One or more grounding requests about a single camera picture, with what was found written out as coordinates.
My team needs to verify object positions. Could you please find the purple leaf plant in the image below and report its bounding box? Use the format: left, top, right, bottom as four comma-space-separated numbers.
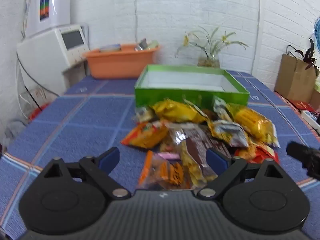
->
294, 37, 320, 77

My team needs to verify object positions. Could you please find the pink candy wrapper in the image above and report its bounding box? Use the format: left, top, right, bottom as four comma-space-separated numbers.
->
157, 152, 181, 160

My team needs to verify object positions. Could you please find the orange snack packet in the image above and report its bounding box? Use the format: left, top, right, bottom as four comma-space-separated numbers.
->
121, 121, 169, 149

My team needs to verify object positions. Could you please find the red flat box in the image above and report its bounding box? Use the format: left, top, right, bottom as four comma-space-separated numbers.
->
290, 100, 317, 112

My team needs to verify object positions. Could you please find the green cardboard box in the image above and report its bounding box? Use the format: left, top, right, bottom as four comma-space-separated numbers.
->
134, 64, 250, 108

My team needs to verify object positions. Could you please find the yellow corn print snack packet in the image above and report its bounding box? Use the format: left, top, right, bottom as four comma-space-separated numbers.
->
226, 103, 280, 147

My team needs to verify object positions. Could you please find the brown paper bag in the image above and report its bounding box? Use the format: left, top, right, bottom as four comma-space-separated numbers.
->
274, 45, 317, 102

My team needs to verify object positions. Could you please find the orange plastic basin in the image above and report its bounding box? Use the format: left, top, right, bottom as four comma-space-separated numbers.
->
82, 44, 162, 79

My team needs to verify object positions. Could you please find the thick wall cable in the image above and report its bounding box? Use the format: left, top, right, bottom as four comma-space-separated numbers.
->
250, 0, 262, 75

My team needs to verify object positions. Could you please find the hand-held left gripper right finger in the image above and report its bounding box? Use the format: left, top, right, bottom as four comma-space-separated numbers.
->
196, 148, 286, 200

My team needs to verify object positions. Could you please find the white machine with screen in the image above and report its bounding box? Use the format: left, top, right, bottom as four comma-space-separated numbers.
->
16, 24, 90, 96

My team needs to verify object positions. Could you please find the plant in glass vase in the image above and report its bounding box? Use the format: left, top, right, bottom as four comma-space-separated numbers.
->
175, 25, 249, 68

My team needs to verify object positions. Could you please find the clear packet with orange stripes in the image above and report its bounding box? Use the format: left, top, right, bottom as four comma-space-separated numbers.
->
137, 151, 191, 191

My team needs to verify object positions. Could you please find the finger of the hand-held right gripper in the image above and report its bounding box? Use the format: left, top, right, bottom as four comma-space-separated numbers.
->
286, 141, 320, 181

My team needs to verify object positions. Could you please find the thin wall cable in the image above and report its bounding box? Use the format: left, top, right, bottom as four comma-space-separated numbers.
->
134, 0, 139, 43

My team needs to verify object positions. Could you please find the silver and yellow snack packet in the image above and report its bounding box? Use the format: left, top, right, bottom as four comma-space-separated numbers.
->
208, 119, 249, 147

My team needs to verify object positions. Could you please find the white box with colour label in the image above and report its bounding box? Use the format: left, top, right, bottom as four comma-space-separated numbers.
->
25, 0, 72, 37

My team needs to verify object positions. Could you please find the red snack packet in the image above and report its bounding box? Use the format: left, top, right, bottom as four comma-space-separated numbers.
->
234, 146, 279, 164

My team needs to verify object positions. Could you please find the blue checked tablecloth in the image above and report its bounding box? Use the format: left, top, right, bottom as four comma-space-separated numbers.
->
0, 70, 320, 240

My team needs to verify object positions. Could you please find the brown chocolate bar packet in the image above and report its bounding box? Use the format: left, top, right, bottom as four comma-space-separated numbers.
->
175, 127, 233, 176

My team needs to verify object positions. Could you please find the white and green snack packet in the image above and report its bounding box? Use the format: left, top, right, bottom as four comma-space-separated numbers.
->
212, 96, 233, 121

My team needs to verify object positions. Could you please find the white power strip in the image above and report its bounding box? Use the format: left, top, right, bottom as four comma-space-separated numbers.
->
300, 110, 320, 133

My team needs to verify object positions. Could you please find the small silver snack packet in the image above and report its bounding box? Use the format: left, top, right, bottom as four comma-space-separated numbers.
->
135, 106, 156, 123

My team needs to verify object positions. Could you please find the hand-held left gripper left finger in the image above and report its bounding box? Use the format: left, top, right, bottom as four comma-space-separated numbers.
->
37, 147, 131, 200

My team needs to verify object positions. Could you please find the blue fan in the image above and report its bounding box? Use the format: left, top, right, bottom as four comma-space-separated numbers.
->
312, 16, 320, 48

